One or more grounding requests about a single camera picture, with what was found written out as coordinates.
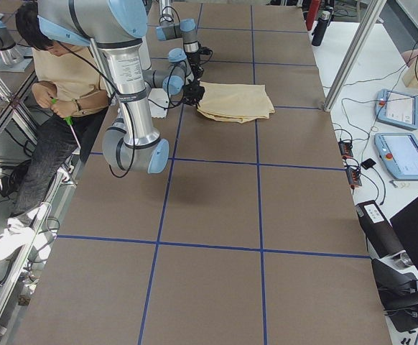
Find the green handled tool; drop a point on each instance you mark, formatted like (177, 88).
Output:
(68, 120)

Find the aluminium frame post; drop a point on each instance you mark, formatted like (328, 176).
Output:
(356, 45)

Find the upper teach pendant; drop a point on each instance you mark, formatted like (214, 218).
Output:
(397, 109)

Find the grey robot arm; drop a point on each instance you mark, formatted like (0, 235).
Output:
(118, 29)
(171, 27)

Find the grey usb hub orange plugs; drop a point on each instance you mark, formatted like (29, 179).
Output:
(345, 149)

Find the red cylinder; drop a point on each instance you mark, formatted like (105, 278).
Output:
(312, 13)

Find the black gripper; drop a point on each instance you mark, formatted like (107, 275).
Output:
(194, 90)
(194, 58)

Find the seated person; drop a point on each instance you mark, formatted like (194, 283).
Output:
(64, 72)

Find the dark labelled box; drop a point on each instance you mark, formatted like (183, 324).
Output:
(377, 229)

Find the teach pendant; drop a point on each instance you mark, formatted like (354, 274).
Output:
(397, 109)
(399, 154)

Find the black thermos bottle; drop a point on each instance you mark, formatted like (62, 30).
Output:
(320, 28)

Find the lower teach pendant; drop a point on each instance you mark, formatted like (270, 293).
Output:
(399, 154)

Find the beige long-sleeve printed t-shirt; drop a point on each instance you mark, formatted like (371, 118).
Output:
(238, 103)

